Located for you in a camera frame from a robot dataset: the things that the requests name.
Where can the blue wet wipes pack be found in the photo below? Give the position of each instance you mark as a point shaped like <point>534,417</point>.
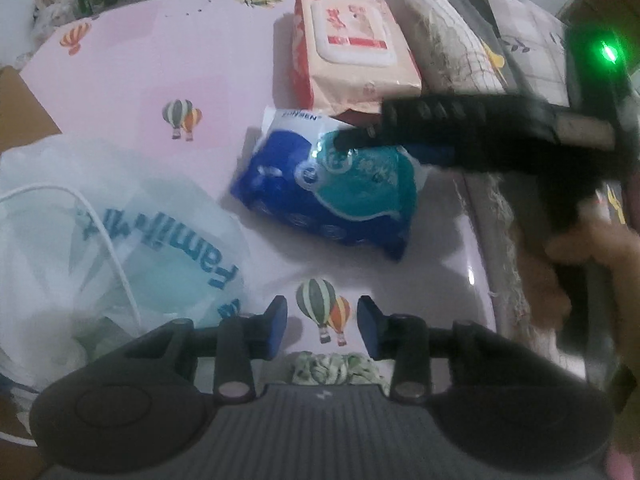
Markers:
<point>300,195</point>

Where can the cardboard box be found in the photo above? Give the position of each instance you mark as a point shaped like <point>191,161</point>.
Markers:
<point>20,110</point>

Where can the pile of crumpled white trash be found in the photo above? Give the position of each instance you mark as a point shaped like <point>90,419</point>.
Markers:
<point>52,5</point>

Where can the person's right forearm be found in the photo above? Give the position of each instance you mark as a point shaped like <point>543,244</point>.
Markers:
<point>625,330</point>

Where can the grey printed blanket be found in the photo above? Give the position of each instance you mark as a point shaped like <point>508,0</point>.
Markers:
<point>480,30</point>

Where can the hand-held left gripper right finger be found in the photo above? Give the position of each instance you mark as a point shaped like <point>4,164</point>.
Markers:
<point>368,329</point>

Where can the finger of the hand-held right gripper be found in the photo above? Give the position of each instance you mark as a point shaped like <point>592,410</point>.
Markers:
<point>450,110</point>
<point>380,141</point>

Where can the orange wet wipes pack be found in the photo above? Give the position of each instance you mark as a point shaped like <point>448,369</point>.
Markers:
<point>345,60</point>

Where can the person's right hand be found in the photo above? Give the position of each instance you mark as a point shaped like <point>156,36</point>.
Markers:
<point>595,245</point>

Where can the green patterned scrunchie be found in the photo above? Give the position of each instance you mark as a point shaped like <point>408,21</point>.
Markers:
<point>320,367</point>

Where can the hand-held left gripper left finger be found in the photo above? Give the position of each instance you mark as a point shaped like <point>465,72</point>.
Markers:
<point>277,329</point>

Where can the rolled beige fringed mat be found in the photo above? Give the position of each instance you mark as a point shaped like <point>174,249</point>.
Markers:
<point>450,25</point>

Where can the large white plastic bag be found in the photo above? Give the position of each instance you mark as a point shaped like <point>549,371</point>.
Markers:
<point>50,210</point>

